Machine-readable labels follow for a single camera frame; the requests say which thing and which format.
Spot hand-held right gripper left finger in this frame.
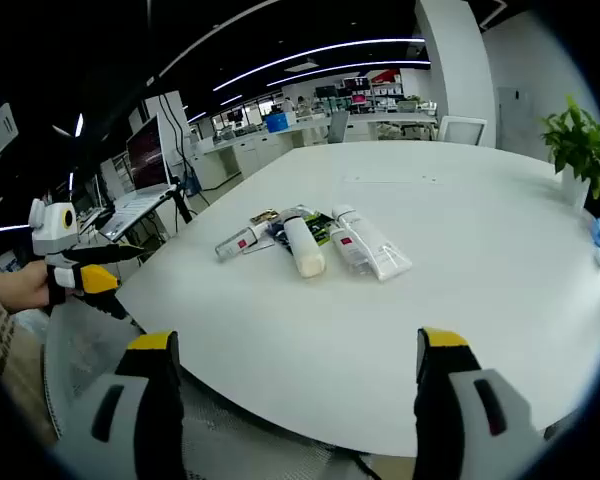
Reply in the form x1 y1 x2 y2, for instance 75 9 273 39
54 329 185 480

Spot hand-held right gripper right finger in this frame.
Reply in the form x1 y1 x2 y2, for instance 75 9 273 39
412 327 549 480

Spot small clear skincare bottle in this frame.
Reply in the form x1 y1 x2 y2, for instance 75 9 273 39
213 223 264 265

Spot clear skincare sachet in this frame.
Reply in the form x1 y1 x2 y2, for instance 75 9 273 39
240 237 277 256

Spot white skincare tube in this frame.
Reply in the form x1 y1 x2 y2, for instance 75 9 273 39
331 203 413 284

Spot red collar pump skincare bottle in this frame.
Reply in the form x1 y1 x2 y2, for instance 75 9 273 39
328 222 377 276

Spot white foam skincare bottle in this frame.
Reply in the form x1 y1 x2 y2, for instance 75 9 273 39
278 203 328 281

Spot green black skincare sachet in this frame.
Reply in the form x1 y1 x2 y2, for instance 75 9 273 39
302 210 342 248

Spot blue storage bin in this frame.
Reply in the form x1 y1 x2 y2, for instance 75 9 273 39
264 112 298 134

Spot person's left hand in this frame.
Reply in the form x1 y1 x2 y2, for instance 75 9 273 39
0 259 66 316

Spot black tripod stand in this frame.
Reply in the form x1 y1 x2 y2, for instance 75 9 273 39
169 182 196 226

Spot silver laptop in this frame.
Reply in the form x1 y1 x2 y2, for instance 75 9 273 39
95 113 179 242

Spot white lab counter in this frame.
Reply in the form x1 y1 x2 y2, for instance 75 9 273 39
189 112 439 192

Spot grey office chair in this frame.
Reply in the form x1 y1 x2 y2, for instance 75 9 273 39
326 109 352 146

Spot white office chair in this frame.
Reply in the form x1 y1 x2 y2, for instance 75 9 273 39
435 114 489 148

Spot potted green plant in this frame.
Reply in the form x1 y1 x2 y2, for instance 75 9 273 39
538 95 600 210

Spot hanging black cables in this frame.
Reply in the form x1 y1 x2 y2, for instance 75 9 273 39
157 89 199 199

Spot grey wall panel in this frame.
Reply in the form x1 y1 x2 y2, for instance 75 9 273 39
496 84 535 142

